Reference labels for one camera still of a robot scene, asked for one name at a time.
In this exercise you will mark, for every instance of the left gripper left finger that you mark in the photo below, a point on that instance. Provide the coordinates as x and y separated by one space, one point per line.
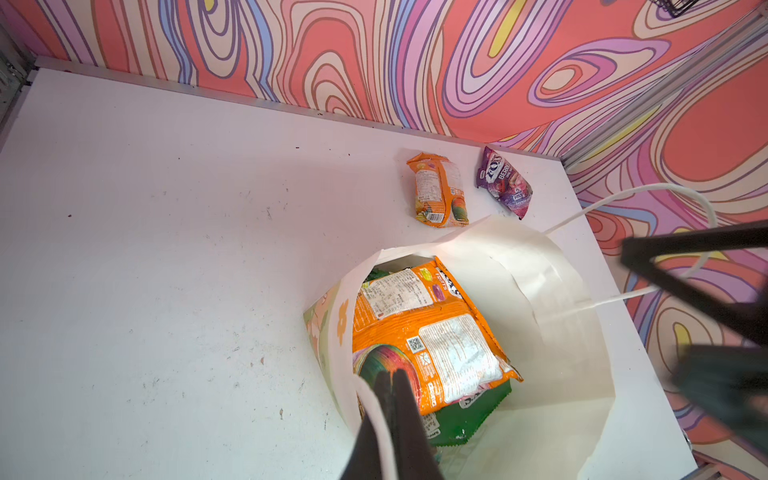
373 454

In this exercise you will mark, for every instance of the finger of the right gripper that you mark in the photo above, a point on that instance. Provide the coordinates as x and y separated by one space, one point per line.
725 382
746 319

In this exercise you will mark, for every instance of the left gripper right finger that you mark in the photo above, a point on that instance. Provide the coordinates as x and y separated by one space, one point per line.
414 458

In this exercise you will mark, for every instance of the green Fox's spring tea bag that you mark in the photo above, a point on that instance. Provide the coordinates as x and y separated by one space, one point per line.
456 424

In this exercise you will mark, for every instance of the orange Fox's bag large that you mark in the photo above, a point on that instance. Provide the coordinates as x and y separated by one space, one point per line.
421 321

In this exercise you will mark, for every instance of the white paper bag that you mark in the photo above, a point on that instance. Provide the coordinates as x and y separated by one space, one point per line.
590 405

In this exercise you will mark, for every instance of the orange Fox's bag small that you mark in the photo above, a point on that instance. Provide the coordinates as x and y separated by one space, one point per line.
440 197

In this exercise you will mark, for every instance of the purple Fox's berries bag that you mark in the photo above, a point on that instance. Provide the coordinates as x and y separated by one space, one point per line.
504 183

